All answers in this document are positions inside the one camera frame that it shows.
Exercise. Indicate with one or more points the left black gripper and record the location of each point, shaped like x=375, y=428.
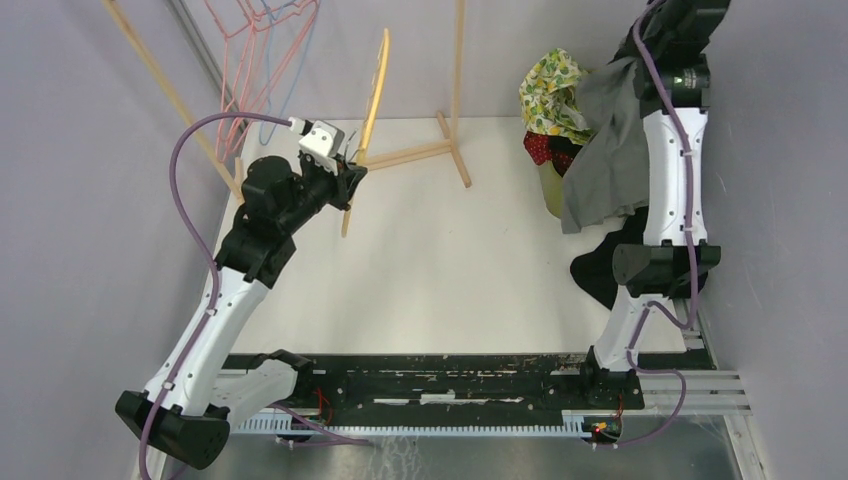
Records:
x=347, y=180

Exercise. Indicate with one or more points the yellow hanger with metal hook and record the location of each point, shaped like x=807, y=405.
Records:
x=374, y=99

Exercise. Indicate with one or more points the pink wire hanger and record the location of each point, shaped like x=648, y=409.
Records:
x=265, y=45
x=238, y=29
x=263, y=16

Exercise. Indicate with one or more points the red polka dot skirt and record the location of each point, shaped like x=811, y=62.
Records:
x=558, y=151

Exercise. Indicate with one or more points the yellow lemon print garment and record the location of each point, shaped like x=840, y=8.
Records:
x=548, y=98

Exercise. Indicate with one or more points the grey pleated skirt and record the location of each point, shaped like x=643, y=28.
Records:
x=609, y=177

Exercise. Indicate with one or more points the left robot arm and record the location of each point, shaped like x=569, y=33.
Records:
x=185, y=410

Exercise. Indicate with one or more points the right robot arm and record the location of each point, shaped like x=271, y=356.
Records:
x=672, y=83

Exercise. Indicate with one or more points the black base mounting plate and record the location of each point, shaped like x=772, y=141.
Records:
x=432, y=390

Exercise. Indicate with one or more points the aluminium corner profile left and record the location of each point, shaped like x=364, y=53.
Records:
x=202, y=53

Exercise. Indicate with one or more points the green plastic laundry basket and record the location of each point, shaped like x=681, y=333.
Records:
x=552, y=189

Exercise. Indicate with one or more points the black garment with flower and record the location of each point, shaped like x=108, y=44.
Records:
x=609, y=265

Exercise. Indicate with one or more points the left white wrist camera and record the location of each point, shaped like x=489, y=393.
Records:
x=318, y=138

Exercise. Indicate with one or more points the wooden clothes rack frame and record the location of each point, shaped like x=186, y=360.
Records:
x=448, y=126

